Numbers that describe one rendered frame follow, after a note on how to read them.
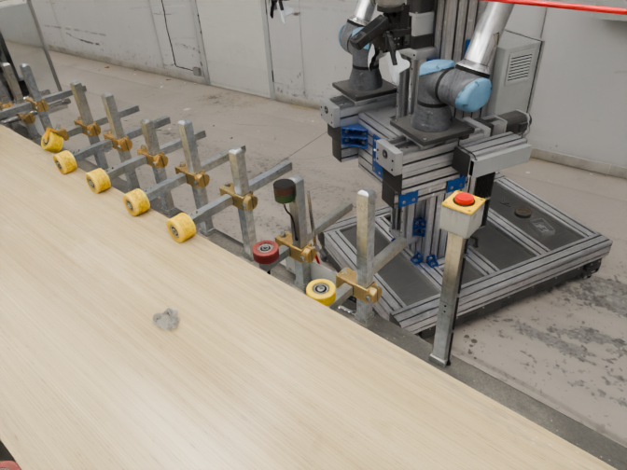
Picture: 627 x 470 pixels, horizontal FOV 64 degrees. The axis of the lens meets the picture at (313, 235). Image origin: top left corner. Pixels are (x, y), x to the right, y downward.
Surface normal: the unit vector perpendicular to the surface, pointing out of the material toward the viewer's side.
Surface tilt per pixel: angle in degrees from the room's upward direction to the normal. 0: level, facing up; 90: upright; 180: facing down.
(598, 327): 0
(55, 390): 0
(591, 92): 90
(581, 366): 0
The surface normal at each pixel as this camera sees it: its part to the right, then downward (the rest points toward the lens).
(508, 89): 0.42, 0.51
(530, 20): -0.57, 0.50
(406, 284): -0.05, -0.81
